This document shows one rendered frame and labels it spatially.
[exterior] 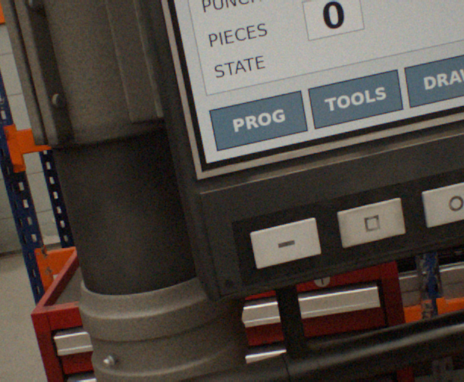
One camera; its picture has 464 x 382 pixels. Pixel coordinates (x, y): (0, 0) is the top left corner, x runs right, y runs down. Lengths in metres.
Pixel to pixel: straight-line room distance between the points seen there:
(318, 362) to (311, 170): 0.13
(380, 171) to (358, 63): 0.06
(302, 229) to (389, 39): 0.11
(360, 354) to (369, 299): 0.70
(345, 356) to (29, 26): 0.28
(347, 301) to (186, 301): 0.66
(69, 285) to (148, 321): 0.85
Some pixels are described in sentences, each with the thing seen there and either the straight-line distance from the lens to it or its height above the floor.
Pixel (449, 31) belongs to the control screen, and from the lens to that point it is 0.56.
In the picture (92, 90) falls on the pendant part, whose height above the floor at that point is 1.36.
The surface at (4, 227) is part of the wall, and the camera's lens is 5.50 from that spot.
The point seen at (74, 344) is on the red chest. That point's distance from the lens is 1.36.
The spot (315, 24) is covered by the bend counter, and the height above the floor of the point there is 1.38.
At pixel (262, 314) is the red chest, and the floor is 0.95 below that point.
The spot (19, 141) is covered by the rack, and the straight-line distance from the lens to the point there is 2.71.
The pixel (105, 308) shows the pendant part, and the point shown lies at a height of 1.21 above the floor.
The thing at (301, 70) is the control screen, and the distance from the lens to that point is 0.53.
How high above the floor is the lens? 1.44
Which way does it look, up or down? 14 degrees down
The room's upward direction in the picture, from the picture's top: 11 degrees counter-clockwise
